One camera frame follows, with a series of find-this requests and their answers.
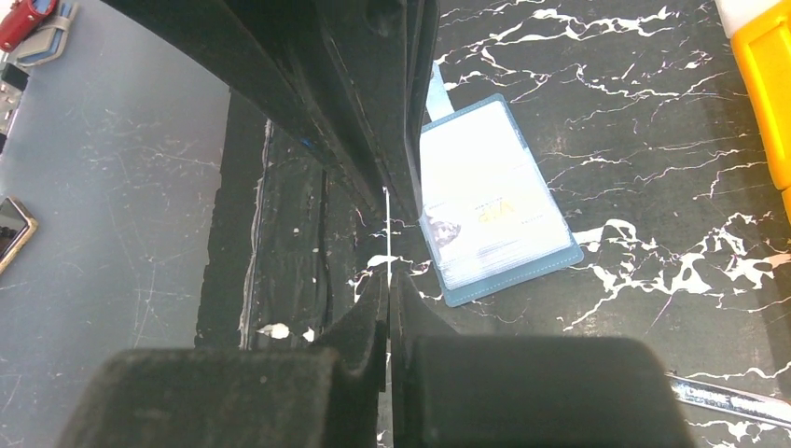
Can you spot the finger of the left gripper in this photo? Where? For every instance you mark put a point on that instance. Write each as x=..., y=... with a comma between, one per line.
x=331, y=74
x=422, y=24

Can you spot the right orange bin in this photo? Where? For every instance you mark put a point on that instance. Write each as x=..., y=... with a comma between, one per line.
x=762, y=51

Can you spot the smartphone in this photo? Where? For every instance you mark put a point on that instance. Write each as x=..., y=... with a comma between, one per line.
x=17, y=228

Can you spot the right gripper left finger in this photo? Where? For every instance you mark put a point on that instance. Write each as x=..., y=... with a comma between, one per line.
x=323, y=395

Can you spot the blue card holder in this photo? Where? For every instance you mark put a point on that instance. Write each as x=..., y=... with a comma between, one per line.
x=488, y=217

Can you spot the silver wrench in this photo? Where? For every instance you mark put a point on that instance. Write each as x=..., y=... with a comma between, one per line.
x=760, y=408

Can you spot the red toy car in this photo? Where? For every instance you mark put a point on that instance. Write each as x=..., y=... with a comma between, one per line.
x=23, y=17

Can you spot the white plastic bin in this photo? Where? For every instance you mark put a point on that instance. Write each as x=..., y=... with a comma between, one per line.
x=735, y=14

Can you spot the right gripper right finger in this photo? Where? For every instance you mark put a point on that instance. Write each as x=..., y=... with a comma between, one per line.
x=456, y=390

